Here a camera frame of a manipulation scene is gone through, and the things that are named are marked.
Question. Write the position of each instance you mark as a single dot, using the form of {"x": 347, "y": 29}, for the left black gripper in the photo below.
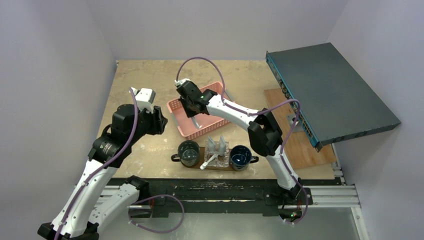
{"x": 158, "y": 120}

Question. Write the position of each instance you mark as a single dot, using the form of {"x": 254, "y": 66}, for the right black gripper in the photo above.
{"x": 190, "y": 108}

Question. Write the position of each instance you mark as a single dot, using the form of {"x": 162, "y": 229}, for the pink plastic basket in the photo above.
{"x": 185, "y": 125}

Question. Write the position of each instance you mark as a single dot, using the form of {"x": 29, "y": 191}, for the dark green enamel mug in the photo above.
{"x": 188, "y": 153}

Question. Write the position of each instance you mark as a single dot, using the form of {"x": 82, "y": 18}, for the white red-capped toothpaste tube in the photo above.
{"x": 212, "y": 145}

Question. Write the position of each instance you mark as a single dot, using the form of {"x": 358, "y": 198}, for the oval wooden tray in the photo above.
{"x": 198, "y": 164}

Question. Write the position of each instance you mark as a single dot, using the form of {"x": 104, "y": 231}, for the clear plastic holder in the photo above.
{"x": 217, "y": 156}

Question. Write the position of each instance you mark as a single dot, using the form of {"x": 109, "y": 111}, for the blue enamel mug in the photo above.
{"x": 240, "y": 157}

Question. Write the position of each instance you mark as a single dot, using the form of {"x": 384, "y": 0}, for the light blue toothbrush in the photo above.
{"x": 195, "y": 123}

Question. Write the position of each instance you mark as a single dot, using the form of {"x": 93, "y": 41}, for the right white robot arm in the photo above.
{"x": 264, "y": 133}

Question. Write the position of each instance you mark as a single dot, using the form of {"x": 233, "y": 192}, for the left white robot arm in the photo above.
{"x": 82, "y": 218}

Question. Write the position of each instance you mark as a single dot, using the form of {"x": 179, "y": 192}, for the wooden board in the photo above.
{"x": 298, "y": 149}

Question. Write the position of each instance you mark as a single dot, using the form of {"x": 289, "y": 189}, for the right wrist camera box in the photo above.
{"x": 179, "y": 82}

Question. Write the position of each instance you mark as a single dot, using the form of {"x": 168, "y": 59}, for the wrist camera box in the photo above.
{"x": 179, "y": 82}
{"x": 144, "y": 98}

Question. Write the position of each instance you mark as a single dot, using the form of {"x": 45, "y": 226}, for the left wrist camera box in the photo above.
{"x": 144, "y": 98}

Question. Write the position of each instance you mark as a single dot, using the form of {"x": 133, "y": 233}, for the black aluminium base frame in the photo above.
{"x": 239, "y": 196}

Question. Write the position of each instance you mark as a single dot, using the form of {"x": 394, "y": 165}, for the metal bracket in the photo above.
{"x": 297, "y": 125}

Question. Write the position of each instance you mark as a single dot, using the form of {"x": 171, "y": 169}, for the dark network switch box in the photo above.
{"x": 334, "y": 101}

